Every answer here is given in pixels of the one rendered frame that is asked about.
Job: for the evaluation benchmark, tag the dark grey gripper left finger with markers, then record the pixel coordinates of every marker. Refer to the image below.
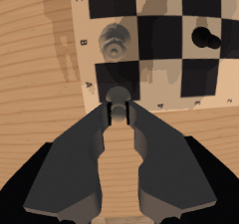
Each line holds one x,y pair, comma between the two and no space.
60,181

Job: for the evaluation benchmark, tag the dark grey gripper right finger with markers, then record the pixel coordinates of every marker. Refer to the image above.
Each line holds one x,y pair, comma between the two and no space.
179,177

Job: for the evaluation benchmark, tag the black and tan chessboard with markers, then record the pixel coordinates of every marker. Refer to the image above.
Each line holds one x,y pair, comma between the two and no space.
163,70

